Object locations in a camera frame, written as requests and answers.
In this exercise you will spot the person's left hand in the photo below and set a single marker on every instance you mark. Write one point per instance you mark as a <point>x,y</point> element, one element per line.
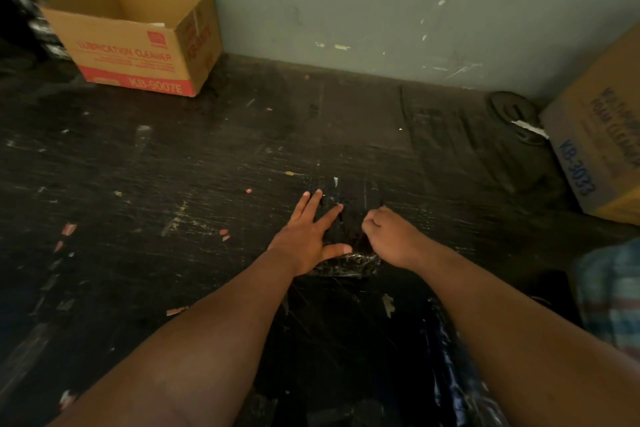
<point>300,246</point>

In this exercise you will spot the person's right hand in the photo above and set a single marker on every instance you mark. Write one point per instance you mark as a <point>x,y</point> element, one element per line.
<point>397,241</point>

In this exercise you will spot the person's left middle finger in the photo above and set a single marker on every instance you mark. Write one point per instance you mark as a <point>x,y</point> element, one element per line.
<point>315,206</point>

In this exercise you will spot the person's right fingers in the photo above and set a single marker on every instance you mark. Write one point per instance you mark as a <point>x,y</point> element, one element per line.
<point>374,224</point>

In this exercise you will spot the person's left thumb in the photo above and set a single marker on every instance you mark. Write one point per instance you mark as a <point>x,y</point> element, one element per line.
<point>337,251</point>

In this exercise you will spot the black plastic packet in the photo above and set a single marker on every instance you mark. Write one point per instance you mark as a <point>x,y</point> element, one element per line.
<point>350,221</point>

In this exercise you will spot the person's left forearm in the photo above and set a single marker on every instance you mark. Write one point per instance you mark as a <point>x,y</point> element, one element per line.
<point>200,346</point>

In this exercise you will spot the person's right forearm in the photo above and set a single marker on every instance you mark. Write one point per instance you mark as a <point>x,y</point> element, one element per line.
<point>515,336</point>

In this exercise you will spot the shiny black plastic bag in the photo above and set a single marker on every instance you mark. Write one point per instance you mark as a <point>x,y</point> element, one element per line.
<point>455,371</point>

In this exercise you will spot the pink paper scrap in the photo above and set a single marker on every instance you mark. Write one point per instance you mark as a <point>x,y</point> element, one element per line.
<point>177,311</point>
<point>69,229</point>

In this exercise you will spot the black round disc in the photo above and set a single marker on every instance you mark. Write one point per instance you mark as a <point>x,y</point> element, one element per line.
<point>510,109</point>

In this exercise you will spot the white paper strip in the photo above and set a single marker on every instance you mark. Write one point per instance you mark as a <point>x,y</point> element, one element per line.
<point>530,129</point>

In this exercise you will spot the cardboard box blue print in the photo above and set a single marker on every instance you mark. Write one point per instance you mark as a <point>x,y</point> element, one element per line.
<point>602,141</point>

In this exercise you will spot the open cardboard box red print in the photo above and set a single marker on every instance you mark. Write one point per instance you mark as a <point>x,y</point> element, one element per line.
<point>135,41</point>

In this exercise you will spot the plaid cloth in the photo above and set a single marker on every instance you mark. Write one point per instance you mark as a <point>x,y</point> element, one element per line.
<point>610,291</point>

